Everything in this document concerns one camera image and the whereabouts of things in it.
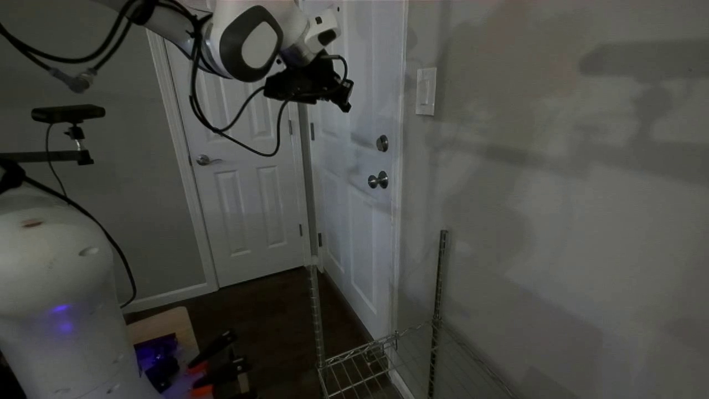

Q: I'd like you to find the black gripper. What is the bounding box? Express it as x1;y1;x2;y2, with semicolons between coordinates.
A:
262;55;356;114

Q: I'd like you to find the white light switch plate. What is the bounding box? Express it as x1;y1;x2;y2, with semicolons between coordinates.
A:
413;63;438;117

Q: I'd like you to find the white panelled entry door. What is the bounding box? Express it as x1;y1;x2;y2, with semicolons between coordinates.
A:
297;0;409;344

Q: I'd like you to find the silver round door knob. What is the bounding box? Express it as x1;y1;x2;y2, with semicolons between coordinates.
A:
365;167;389;193

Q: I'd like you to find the white panelled interior door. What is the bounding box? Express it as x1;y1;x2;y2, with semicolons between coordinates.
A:
162;28;315;291

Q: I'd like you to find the cardboard box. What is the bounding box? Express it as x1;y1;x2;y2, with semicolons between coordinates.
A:
126;304;203;372

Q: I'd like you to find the black and orange clamp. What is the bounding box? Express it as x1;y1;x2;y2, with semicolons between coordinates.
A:
175;328;254;399

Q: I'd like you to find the blue lit device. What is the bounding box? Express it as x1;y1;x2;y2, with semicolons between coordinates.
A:
132;333;186;395

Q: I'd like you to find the white entry door frame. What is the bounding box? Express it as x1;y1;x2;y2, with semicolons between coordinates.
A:
391;0;420;350

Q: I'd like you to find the black looped gripper cable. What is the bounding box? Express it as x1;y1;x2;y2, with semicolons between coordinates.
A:
187;11;291;158

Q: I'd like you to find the silver lever door handle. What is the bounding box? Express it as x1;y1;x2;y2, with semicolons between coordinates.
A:
193;151;226;170

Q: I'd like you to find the thin black camera cable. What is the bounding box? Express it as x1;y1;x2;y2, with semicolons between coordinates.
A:
42;120;140;310

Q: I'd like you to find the chrome wire shelf rack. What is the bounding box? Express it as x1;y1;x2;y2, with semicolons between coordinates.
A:
297;99;452;399

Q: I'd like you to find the black cable with grey connector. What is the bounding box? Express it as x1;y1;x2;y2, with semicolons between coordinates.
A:
0;0;143;95

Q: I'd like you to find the black camera on stand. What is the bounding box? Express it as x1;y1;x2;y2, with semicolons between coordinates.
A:
0;101;109;167

